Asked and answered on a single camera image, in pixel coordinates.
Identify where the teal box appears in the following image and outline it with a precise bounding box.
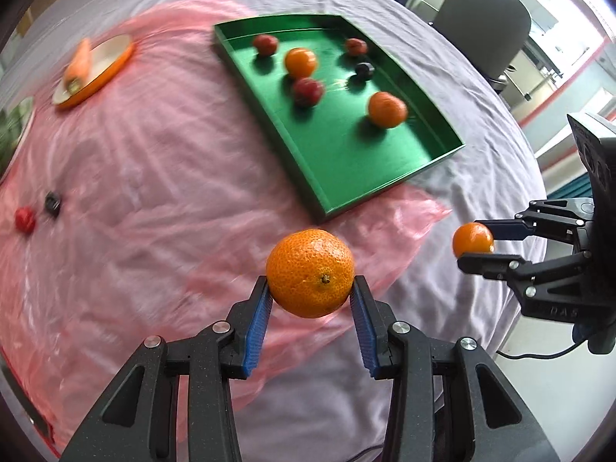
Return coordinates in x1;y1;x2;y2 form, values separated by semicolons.
546;173;593;200

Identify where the green rectangular tray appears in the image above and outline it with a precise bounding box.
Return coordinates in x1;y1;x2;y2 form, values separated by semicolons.
213;13;467;223

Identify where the black cable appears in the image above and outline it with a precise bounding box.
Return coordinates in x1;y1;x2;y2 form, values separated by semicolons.
495;339;593;360

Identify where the green leafy vegetable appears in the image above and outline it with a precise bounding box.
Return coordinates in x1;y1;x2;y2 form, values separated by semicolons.
0;106;30;164

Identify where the orange carrot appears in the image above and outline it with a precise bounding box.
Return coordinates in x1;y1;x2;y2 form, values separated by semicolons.
65;38;92;93

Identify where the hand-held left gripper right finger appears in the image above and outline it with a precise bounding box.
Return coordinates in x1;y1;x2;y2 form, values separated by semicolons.
349;275;561;462

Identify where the small orange kumquat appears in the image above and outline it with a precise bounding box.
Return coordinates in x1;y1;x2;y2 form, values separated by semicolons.
452;222;495;258

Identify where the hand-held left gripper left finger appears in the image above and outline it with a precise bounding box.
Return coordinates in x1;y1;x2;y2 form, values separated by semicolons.
60;274;275;462

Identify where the large orange mandarin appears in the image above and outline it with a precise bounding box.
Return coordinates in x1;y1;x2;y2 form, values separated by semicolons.
266;229;356;319

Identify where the grey chair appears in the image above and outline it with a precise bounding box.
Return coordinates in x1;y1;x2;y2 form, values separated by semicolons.
430;0;532;90

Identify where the pink plastic sheet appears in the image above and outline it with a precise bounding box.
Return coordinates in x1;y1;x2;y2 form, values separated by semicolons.
0;0;453;448

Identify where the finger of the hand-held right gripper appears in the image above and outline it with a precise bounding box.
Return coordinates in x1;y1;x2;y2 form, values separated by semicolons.
474;199;598;246
457;250;594;321

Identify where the white round plate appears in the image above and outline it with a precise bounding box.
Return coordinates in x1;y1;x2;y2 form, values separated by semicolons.
0;96;37;179

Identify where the pink metal frame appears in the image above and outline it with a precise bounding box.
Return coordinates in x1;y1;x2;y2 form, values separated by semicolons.
515;38;616;126

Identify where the orange oval bowl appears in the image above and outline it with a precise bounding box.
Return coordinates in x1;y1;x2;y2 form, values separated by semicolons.
52;35;136;110

